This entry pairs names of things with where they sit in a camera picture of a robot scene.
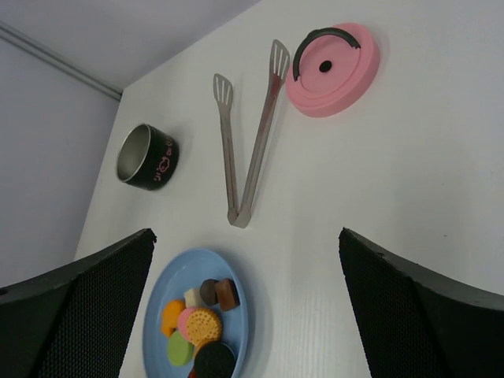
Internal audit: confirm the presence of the blue plate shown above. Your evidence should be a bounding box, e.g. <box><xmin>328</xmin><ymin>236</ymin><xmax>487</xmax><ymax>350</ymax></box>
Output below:
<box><xmin>143</xmin><ymin>248</ymin><xmax>249</xmax><ymax>377</ymax></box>

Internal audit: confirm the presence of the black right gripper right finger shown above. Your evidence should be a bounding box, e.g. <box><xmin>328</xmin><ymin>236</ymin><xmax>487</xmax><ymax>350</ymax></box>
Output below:
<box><xmin>339</xmin><ymin>228</ymin><xmax>503</xmax><ymax>377</ymax></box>

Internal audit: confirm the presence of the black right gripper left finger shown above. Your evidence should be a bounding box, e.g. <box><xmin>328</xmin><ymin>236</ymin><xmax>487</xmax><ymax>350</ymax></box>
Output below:
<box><xmin>1</xmin><ymin>228</ymin><xmax>157</xmax><ymax>377</ymax></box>

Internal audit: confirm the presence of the brown square chocolate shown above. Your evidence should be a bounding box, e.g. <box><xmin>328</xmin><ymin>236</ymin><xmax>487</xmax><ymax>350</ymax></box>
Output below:
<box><xmin>215</xmin><ymin>278</ymin><xmax>240</xmax><ymax>312</ymax></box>

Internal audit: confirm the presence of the green sandwich cookie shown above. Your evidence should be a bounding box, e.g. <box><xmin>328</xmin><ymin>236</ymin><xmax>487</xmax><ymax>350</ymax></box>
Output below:
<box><xmin>167</xmin><ymin>330</ymin><xmax>194</xmax><ymax>367</ymax></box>

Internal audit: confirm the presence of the white cream block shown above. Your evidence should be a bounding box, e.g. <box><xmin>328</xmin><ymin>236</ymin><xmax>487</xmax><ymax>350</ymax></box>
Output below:
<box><xmin>183</xmin><ymin>287</ymin><xmax>205</xmax><ymax>308</ymax></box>

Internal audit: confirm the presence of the tan round cracker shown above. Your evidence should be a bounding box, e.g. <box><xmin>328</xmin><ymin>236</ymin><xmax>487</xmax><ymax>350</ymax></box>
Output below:
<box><xmin>186</xmin><ymin>308</ymin><xmax>222</xmax><ymax>345</ymax></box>

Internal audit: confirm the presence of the orange fish cookie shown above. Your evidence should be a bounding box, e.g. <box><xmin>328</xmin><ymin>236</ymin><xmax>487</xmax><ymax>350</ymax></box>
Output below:
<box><xmin>161</xmin><ymin>299</ymin><xmax>186</xmax><ymax>338</ymax></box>

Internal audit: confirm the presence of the dark round chocolate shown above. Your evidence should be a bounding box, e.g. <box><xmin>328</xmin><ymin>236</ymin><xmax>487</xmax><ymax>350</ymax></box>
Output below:
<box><xmin>199</xmin><ymin>279</ymin><xmax>218</xmax><ymax>306</ymax></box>

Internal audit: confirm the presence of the pink round lid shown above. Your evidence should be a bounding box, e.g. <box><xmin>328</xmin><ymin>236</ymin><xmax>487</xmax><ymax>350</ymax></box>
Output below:
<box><xmin>285</xmin><ymin>23</ymin><xmax>380</xmax><ymax>118</ymax></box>

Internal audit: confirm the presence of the black sandwich cookie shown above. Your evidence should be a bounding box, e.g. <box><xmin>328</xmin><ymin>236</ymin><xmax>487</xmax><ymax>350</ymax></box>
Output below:
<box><xmin>194</xmin><ymin>341</ymin><xmax>235</xmax><ymax>378</ymax></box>

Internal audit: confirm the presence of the pink sandwich cookie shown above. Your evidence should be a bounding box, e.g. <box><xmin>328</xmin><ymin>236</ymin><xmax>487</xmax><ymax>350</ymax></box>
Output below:
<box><xmin>177</xmin><ymin>307</ymin><xmax>197</xmax><ymax>339</ymax></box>

